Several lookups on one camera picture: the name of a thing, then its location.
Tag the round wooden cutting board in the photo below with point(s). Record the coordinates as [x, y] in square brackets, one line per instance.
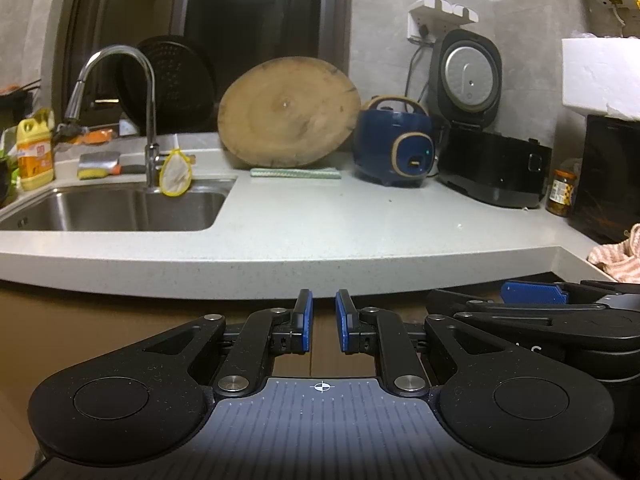
[288, 112]

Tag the blue rice cooker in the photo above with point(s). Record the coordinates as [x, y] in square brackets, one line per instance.
[392, 143]

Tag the black microwave oven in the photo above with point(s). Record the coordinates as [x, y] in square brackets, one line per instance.
[606, 204]

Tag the yellow detergent bottle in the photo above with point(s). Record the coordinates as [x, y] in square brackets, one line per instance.
[34, 149]

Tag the white wall power socket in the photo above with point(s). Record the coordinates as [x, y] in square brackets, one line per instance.
[427, 20]

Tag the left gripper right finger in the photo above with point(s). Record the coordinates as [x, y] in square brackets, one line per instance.
[382, 334]

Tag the black colander pan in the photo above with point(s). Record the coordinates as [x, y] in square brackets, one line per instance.
[185, 85]

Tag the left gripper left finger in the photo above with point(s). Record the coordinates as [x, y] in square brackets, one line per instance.
[265, 335]

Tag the white foam box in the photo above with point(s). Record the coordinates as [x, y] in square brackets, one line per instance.
[600, 76]

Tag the yellow grey scrub sponge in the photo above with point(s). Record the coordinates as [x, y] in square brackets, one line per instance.
[98, 165]

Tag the yellow mesh sink strainer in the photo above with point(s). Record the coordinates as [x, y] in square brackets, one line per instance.
[175, 174]

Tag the black open rice cooker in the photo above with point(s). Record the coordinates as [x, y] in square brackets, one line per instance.
[463, 97]

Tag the pink striped cloth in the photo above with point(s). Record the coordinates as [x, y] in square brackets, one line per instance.
[621, 262]

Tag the glass sauce jar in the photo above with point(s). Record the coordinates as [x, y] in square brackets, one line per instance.
[560, 198]

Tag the stainless steel sink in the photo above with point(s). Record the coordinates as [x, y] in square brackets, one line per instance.
[128, 207]

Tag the green white knitted cloth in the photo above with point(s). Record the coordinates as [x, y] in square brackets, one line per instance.
[312, 174]

